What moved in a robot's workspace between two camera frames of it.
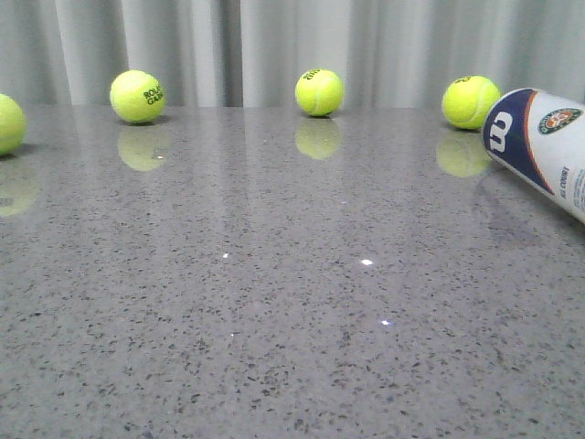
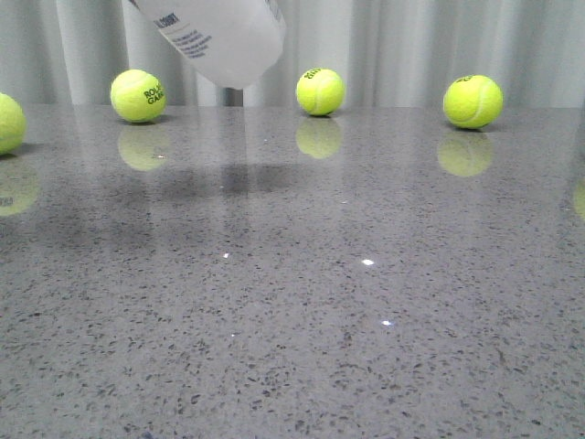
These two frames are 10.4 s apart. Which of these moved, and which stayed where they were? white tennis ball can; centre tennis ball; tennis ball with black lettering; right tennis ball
Moved: white tennis ball can
Stayed: centre tennis ball; right tennis ball; tennis ball with black lettering
